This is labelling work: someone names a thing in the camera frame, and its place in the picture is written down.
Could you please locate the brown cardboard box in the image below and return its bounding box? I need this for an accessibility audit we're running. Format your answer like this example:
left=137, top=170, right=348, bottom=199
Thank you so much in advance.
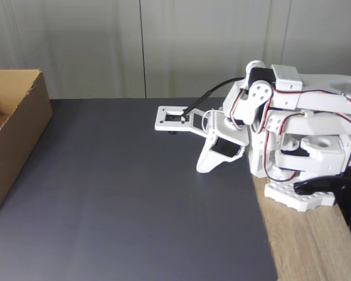
left=0, top=68, right=54, bottom=225

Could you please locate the black table clamp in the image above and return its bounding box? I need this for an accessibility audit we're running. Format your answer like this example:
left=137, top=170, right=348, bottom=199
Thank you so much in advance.
left=293, top=175, right=351, bottom=226

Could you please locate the dark grey table mat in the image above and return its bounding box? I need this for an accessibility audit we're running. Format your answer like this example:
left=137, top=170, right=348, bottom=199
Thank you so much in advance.
left=0, top=98, right=278, bottom=281

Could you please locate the black camera cable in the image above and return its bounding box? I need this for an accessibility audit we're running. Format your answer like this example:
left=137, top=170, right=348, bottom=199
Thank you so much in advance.
left=181, top=77, right=246, bottom=118

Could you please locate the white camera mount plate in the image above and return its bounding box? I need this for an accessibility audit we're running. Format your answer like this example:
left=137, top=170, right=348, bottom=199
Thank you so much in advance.
left=154, top=105, right=216, bottom=140

